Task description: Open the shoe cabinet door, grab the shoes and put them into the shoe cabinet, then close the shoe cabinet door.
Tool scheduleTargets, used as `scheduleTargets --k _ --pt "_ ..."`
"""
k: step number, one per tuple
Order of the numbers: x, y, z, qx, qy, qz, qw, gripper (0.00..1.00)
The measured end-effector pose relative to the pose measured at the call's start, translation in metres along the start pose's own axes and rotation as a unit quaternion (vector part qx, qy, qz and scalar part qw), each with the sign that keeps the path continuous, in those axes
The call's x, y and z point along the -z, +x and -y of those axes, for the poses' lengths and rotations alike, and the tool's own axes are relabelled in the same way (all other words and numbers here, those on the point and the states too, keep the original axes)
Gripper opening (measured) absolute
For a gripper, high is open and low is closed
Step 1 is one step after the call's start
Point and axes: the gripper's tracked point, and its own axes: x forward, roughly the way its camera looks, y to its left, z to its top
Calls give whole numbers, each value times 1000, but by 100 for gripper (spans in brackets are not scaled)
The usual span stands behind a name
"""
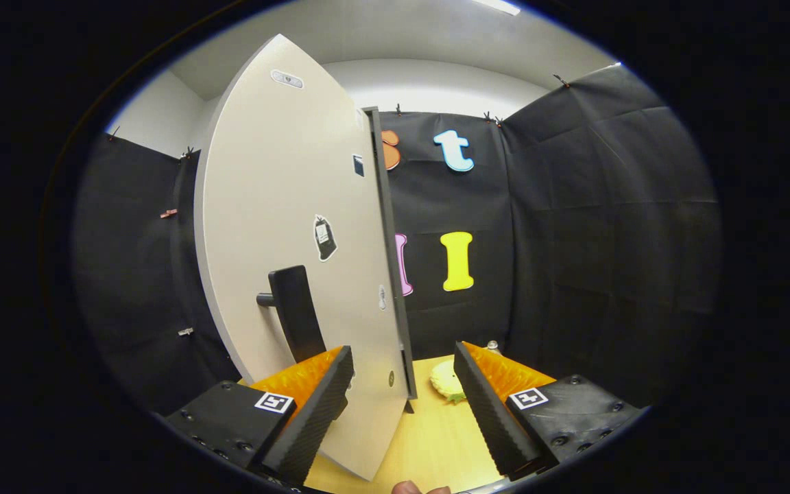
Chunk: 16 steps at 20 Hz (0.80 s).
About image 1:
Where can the long ceiling light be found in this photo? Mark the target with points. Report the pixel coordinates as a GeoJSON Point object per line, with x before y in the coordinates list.
{"type": "Point", "coordinates": [498, 6]}

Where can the grey shoe cabinet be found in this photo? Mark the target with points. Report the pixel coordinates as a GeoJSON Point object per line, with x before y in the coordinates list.
{"type": "Point", "coordinates": [385, 206]}

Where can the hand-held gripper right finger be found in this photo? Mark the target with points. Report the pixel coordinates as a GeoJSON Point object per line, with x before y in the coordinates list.
{"type": "Point", "coordinates": [491, 412]}

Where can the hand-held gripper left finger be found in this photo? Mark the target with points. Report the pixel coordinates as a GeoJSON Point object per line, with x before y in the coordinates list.
{"type": "Point", "coordinates": [313, 418]}

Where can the yellow plush toy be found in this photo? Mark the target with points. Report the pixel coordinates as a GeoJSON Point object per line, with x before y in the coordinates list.
{"type": "Point", "coordinates": [444, 381]}

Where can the green label drink bottle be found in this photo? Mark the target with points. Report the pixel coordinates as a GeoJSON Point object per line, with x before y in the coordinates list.
{"type": "Point", "coordinates": [493, 347]}

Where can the black backdrop cloth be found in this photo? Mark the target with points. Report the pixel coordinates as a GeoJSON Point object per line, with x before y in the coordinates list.
{"type": "Point", "coordinates": [607, 240]}

